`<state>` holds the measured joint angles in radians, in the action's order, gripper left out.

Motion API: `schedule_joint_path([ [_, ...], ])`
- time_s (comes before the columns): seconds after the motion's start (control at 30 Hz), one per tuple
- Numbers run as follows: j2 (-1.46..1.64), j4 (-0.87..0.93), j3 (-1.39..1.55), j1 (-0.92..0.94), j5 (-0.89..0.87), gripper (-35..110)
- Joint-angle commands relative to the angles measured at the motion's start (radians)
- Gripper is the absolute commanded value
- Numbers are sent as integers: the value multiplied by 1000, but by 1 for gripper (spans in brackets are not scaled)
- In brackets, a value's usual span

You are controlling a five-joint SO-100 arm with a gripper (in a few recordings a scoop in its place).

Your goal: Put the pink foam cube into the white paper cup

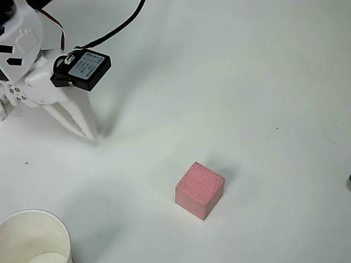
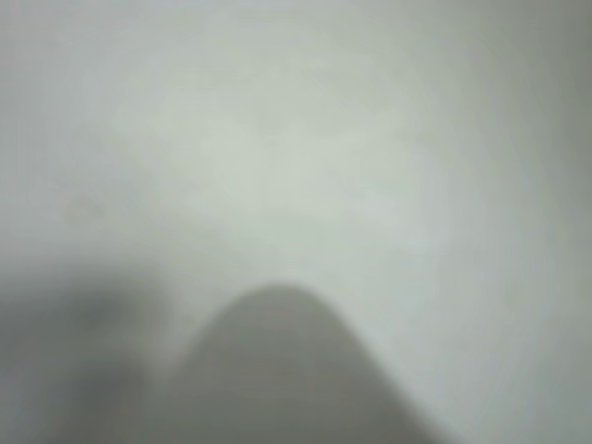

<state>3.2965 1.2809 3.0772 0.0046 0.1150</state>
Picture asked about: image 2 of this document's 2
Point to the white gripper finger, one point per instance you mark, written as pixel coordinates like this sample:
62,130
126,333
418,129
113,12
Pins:
296,370

